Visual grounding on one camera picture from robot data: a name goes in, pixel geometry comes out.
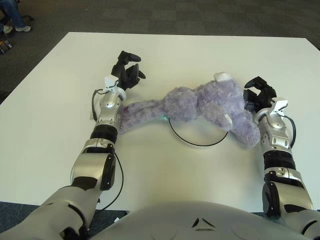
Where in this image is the grey robot torso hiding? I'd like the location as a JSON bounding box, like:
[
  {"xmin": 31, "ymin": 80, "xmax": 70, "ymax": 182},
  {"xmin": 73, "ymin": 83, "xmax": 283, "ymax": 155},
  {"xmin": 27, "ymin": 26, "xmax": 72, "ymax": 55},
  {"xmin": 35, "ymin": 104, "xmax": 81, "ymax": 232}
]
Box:
[{"xmin": 87, "ymin": 199, "xmax": 308, "ymax": 240}]

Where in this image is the purple plush rabbit doll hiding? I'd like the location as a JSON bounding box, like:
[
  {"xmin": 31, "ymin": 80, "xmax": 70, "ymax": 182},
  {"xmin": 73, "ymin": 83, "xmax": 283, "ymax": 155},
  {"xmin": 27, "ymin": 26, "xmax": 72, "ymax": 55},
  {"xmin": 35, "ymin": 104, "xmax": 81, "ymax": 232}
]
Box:
[{"xmin": 117, "ymin": 71, "xmax": 261, "ymax": 150}]

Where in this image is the white plate black rim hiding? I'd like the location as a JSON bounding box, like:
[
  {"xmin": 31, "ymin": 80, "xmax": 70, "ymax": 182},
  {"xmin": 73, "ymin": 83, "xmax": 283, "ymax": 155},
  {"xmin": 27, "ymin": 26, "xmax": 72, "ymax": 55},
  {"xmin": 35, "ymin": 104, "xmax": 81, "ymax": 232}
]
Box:
[{"xmin": 168, "ymin": 117, "xmax": 229, "ymax": 148}]

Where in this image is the blue jeans leg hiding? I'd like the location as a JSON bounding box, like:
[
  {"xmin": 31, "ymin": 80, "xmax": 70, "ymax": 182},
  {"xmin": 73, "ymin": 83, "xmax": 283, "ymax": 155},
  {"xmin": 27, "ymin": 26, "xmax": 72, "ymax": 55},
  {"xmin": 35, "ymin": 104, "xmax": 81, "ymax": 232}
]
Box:
[{"xmin": 0, "ymin": 0, "xmax": 26, "ymax": 28}]

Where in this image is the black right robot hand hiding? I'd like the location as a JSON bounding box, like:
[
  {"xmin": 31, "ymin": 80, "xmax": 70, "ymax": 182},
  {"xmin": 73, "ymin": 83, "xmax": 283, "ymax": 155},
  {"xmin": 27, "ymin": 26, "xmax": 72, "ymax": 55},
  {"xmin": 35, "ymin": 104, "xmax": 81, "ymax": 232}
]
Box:
[{"xmin": 242, "ymin": 76, "xmax": 278, "ymax": 112}]

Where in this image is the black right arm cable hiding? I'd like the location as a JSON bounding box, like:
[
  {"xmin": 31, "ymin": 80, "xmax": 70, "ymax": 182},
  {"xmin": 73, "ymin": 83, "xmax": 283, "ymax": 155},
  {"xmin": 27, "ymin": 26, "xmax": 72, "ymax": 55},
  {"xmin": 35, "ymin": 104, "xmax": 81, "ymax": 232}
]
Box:
[{"xmin": 282, "ymin": 116, "xmax": 297, "ymax": 150}]

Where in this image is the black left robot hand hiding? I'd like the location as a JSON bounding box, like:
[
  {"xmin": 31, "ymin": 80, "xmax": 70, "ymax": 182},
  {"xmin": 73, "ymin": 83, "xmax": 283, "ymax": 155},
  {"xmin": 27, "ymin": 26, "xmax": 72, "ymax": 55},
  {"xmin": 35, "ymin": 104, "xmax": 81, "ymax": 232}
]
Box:
[{"xmin": 111, "ymin": 50, "xmax": 147, "ymax": 91}]

